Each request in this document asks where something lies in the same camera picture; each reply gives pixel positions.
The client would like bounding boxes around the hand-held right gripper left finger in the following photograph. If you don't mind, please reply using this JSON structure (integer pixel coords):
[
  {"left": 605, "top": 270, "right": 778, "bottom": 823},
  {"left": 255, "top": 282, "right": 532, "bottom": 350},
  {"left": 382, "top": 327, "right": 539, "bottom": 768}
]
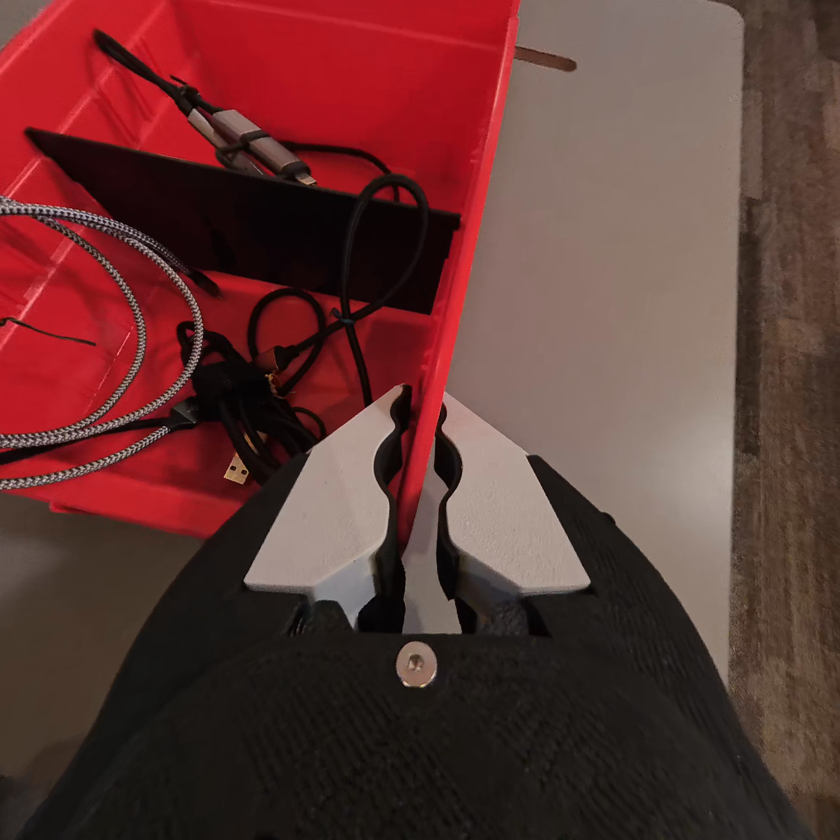
[{"left": 243, "top": 384, "right": 413, "bottom": 634}]

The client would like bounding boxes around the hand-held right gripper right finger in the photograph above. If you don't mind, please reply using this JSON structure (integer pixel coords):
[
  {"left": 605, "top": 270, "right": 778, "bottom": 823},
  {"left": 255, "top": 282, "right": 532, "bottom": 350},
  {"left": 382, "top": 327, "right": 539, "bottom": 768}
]
[{"left": 435, "top": 392, "right": 592, "bottom": 634}]

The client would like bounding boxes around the black cable with orange plugs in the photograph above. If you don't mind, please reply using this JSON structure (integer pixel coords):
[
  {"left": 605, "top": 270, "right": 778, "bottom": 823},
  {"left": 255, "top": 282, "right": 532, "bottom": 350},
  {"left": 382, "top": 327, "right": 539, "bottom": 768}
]
[{"left": 248, "top": 139, "right": 434, "bottom": 427}]

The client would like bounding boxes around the grey braided cable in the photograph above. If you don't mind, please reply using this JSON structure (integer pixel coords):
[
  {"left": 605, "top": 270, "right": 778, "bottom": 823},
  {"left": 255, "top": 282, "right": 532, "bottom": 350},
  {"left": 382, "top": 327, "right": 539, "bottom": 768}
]
[{"left": 0, "top": 197, "right": 227, "bottom": 490}]

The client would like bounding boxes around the black cable with grey adapter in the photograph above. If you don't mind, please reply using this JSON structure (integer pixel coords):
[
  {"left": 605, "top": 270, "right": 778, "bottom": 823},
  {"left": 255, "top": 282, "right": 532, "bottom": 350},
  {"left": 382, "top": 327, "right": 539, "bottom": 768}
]
[{"left": 92, "top": 29, "right": 319, "bottom": 191}]

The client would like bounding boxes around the red plastic bin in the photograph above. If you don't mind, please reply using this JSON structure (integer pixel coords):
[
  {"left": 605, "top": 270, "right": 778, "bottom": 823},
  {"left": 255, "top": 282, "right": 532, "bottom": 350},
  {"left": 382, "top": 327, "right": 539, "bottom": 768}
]
[{"left": 0, "top": 0, "right": 522, "bottom": 540}]

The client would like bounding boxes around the black bin divider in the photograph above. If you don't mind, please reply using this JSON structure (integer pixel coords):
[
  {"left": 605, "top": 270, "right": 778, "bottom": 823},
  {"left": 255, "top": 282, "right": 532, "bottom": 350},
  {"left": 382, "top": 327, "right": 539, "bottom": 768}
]
[{"left": 25, "top": 128, "right": 462, "bottom": 316}]

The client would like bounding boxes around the black twist tie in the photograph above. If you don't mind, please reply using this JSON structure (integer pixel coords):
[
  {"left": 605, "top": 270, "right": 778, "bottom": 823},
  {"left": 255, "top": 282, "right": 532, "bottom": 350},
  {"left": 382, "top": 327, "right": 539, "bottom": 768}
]
[{"left": 0, "top": 317, "right": 97, "bottom": 347}]

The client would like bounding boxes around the black cable bundle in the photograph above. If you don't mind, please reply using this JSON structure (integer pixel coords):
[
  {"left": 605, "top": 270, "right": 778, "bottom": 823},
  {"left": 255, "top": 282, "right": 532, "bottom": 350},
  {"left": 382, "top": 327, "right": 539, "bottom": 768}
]
[{"left": 167, "top": 322, "right": 329, "bottom": 490}]

